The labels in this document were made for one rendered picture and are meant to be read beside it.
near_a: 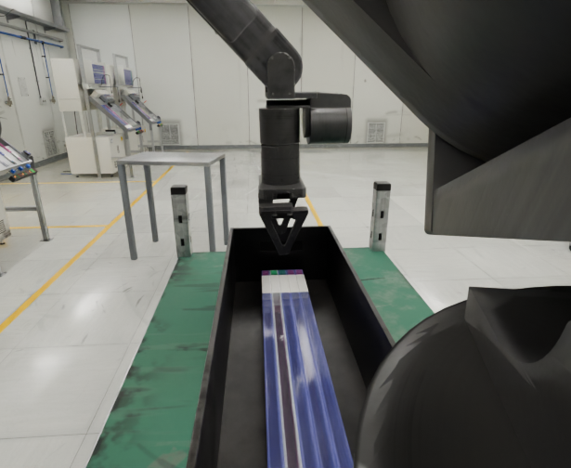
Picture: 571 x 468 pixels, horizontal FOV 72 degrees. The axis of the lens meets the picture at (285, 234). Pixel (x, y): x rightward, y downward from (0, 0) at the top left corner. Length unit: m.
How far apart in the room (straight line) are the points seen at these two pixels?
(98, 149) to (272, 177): 6.34
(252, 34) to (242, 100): 8.93
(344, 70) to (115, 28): 4.96
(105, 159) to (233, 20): 6.35
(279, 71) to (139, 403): 0.43
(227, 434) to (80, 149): 6.63
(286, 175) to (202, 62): 9.01
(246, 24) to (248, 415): 0.45
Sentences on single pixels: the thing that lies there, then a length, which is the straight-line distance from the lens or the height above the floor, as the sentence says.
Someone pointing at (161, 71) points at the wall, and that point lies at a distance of 9.67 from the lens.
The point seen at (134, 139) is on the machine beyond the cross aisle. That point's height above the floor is 0.42.
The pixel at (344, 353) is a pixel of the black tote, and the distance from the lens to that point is 0.54.
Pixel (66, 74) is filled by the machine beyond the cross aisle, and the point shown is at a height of 1.50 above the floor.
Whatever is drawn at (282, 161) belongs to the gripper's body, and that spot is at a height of 1.19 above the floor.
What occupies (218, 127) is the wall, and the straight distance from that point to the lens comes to 9.53.
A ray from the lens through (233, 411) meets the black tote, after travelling 0.46.
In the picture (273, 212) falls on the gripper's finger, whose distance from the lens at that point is 0.53.
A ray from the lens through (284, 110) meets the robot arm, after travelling 0.55.
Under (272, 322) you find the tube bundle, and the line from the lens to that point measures 0.53.
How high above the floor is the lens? 1.28
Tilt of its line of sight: 20 degrees down
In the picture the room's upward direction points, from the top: straight up
